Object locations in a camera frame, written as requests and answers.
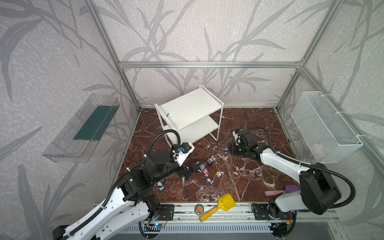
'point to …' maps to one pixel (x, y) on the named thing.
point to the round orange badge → (199, 209)
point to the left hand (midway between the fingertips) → (195, 151)
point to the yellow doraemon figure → (220, 173)
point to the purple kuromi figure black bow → (225, 149)
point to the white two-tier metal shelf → (192, 115)
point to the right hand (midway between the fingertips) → (230, 143)
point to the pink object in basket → (318, 151)
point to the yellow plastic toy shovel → (226, 202)
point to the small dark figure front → (209, 181)
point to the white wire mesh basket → (327, 135)
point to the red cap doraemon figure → (205, 171)
